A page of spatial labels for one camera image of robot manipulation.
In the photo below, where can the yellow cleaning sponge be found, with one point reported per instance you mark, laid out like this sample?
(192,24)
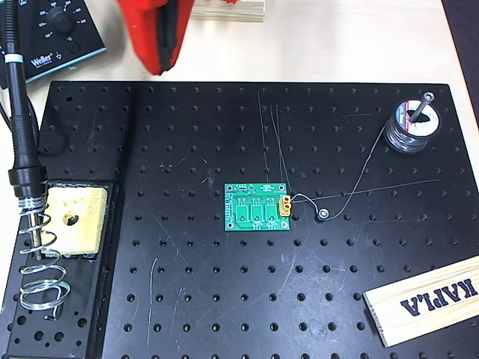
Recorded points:
(88,224)

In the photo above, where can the steel bolt through spool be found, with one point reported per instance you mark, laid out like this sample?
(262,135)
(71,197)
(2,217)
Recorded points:
(424,106)

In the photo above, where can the teal Weller soldering station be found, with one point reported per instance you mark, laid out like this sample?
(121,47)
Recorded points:
(37,45)

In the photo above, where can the yellow power connector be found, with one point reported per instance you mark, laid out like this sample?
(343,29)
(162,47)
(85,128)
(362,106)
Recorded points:
(286,211)

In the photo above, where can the black perforated breadboard plate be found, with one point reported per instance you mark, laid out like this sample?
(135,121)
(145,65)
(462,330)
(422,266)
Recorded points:
(224,280)

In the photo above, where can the black soldering iron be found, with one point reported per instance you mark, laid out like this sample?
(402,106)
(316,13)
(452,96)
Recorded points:
(18,112)

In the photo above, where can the wooden plank with Kapla print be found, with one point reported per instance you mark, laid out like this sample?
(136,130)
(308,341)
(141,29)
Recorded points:
(411,321)

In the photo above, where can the stacked wooden plank robot base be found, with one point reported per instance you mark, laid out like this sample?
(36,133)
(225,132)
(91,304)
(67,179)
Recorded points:
(243,13)

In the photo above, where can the green circuit board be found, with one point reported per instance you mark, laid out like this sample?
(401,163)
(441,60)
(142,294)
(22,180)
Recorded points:
(229,202)

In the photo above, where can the black stand with spring holder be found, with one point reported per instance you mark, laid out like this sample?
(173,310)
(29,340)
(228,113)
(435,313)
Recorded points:
(105,280)

